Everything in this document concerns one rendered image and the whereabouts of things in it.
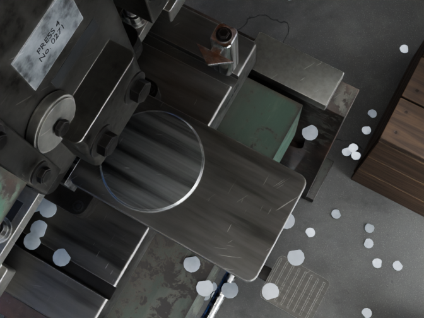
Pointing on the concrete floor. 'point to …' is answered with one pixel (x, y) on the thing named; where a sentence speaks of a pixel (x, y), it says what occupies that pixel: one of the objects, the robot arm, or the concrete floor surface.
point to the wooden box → (399, 144)
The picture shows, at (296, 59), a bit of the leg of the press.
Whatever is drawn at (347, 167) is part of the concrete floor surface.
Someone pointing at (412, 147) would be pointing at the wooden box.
